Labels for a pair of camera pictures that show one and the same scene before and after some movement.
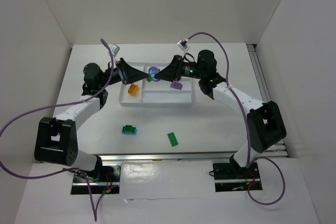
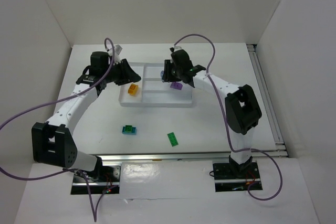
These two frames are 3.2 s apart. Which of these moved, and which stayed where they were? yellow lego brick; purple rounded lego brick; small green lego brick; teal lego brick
Moved: purple rounded lego brick
Stayed: yellow lego brick; teal lego brick; small green lego brick
